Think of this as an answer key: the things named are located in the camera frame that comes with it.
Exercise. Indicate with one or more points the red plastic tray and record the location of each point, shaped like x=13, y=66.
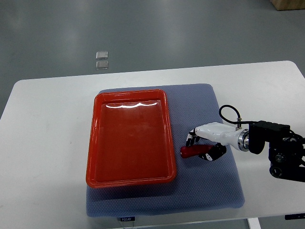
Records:
x=131, y=140

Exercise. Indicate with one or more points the metal floor plate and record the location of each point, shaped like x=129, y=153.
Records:
x=101, y=65
x=101, y=55

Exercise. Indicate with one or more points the white table leg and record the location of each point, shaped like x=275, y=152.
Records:
x=254, y=223

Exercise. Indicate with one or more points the upper metal floor plate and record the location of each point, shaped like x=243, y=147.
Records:
x=101, y=55

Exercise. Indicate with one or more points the red pepper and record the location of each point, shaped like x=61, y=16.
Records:
x=194, y=150

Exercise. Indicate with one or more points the lower metal floor plate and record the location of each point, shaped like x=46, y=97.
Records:
x=101, y=65

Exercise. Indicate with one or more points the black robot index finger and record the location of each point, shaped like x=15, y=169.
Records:
x=190, y=144

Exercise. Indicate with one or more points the cardboard box corner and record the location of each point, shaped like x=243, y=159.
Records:
x=288, y=4

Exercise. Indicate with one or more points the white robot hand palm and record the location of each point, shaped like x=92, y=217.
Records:
x=220, y=133

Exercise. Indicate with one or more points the black label tag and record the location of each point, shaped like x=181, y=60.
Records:
x=127, y=219

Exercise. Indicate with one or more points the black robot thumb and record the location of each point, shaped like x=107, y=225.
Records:
x=214, y=153

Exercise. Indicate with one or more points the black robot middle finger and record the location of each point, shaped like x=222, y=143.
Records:
x=191, y=137

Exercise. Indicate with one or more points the blue-grey textured mat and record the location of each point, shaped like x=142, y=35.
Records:
x=199, y=184

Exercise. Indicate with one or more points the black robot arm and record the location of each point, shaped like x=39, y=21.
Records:
x=286, y=149

